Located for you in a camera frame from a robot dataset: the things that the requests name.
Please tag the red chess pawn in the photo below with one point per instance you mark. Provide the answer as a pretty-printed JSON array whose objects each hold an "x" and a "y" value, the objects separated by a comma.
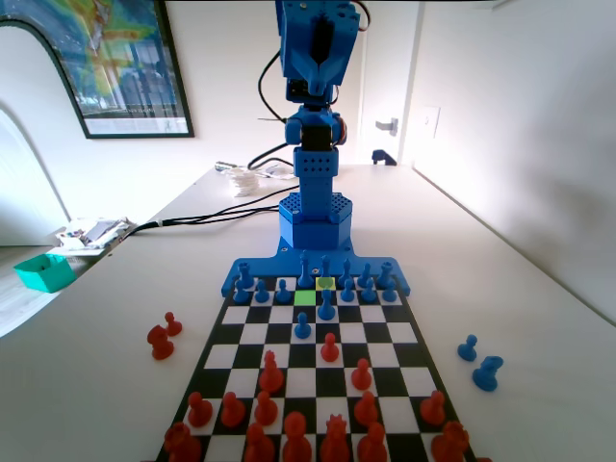
[
  {"x": 172, "y": 326},
  {"x": 232, "y": 413},
  {"x": 265, "y": 411},
  {"x": 433, "y": 411},
  {"x": 366, "y": 411},
  {"x": 361, "y": 376},
  {"x": 329, "y": 350},
  {"x": 199, "y": 413}
]

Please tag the framed map poster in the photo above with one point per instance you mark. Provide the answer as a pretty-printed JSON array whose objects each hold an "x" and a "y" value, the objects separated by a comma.
[{"x": 130, "y": 67}]

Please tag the blue chess rook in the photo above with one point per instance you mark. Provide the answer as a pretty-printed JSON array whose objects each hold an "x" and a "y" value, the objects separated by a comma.
[
  {"x": 383, "y": 275},
  {"x": 245, "y": 274}
]

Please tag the red chess rook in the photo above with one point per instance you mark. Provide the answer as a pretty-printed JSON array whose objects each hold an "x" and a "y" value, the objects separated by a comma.
[
  {"x": 450, "y": 445},
  {"x": 182, "y": 445}
]

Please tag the pile of papers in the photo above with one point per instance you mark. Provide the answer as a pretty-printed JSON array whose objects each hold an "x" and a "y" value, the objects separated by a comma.
[{"x": 94, "y": 233}]

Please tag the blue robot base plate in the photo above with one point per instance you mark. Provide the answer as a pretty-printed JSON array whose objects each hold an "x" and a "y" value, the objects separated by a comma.
[{"x": 269, "y": 269}]

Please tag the white curved furniture panel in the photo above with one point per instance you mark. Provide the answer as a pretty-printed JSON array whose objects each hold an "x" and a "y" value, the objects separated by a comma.
[{"x": 29, "y": 144}]

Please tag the red chess queen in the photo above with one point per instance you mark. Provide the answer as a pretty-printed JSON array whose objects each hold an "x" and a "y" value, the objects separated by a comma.
[{"x": 334, "y": 443}]

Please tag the teal plastic bin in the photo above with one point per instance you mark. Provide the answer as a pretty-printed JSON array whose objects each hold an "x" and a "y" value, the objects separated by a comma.
[{"x": 45, "y": 274}]

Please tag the red chess bishop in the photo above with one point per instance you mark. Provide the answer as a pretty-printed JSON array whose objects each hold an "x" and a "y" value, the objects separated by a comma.
[
  {"x": 296, "y": 440},
  {"x": 271, "y": 377}
]

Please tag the white stacked printed parts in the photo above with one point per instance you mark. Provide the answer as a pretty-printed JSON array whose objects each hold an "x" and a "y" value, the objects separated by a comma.
[{"x": 244, "y": 183}]

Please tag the small blue printed part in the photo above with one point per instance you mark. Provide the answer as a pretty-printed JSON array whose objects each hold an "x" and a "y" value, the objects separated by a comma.
[{"x": 382, "y": 158}]

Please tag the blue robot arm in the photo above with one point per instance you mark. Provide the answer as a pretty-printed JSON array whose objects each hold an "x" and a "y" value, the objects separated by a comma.
[{"x": 315, "y": 163}]

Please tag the black and white chessboard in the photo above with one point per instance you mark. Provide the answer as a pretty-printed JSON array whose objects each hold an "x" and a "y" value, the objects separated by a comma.
[{"x": 308, "y": 380}]

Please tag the blue chess pawn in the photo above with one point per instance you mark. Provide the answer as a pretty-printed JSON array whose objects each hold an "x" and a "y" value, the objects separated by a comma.
[
  {"x": 283, "y": 292},
  {"x": 347, "y": 292},
  {"x": 467, "y": 349},
  {"x": 261, "y": 292},
  {"x": 368, "y": 291},
  {"x": 301, "y": 328},
  {"x": 389, "y": 291},
  {"x": 239, "y": 292}
]

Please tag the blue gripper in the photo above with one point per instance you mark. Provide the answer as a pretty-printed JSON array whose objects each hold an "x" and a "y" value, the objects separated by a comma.
[{"x": 318, "y": 72}]

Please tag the white light switch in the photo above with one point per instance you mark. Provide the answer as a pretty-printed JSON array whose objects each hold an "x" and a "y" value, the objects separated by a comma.
[{"x": 431, "y": 122}]

